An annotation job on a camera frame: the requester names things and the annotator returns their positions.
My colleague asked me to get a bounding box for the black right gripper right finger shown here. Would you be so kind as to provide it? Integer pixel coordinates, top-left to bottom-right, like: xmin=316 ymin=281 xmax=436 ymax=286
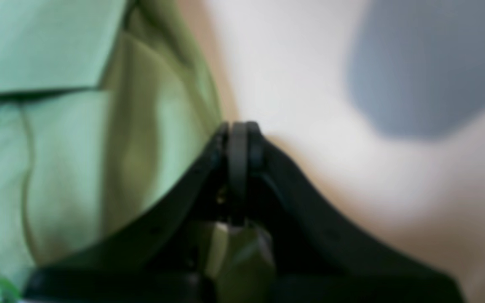
xmin=228 ymin=122 xmax=464 ymax=303

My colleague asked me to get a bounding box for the light green T-shirt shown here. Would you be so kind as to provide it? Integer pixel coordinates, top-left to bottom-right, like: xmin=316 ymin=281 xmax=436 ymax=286
xmin=0 ymin=0 xmax=223 ymax=297

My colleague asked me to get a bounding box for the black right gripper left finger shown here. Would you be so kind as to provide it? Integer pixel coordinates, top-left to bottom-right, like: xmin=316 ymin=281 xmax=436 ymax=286
xmin=22 ymin=122 xmax=229 ymax=303

